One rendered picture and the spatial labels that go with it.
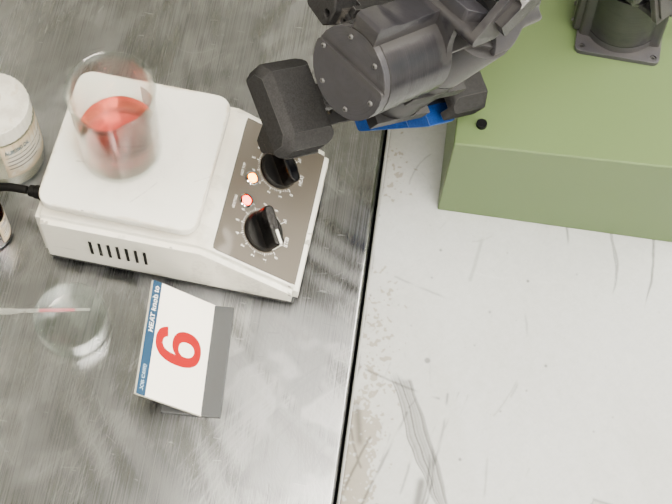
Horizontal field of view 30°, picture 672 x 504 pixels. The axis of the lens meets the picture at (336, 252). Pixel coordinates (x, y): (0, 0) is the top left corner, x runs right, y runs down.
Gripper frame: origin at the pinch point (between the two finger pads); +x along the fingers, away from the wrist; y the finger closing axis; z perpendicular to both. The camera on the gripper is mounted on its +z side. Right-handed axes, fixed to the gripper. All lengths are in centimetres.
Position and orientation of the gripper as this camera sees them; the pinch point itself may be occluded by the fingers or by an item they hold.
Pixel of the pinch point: (334, 118)
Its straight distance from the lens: 91.4
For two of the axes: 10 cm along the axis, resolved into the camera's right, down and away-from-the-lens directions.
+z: -3.5, -9.3, 1.0
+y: -7.7, 2.3, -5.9
